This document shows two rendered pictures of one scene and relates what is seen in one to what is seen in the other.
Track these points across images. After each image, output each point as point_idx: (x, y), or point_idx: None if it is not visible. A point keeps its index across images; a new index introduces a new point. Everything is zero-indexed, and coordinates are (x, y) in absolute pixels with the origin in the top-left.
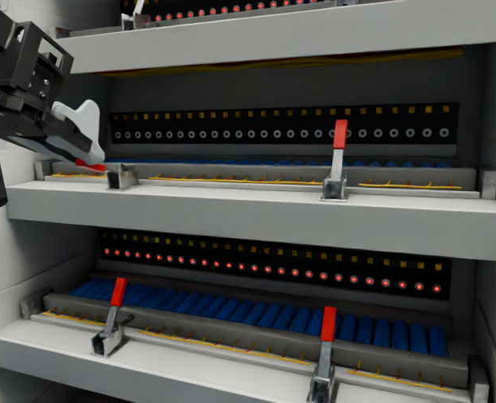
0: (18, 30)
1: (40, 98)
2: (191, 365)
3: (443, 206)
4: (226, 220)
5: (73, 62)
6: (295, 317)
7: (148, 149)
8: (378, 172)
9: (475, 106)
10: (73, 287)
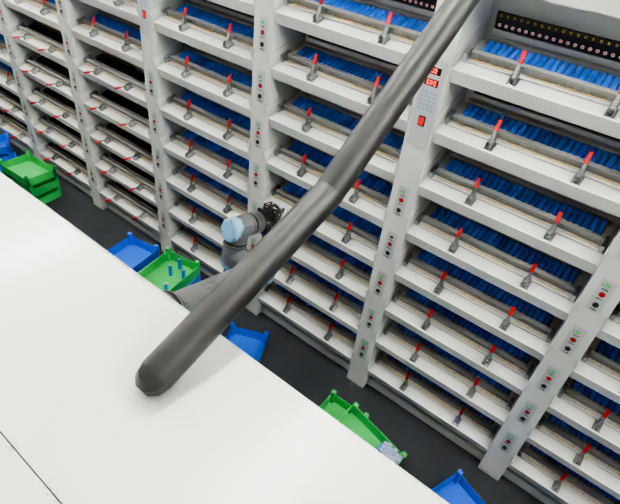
0: (274, 210)
1: (278, 218)
2: (312, 260)
3: (364, 253)
4: (321, 236)
5: (282, 175)
6: (343, 252)
7: None
8: (360, 233)
9: None
10: None
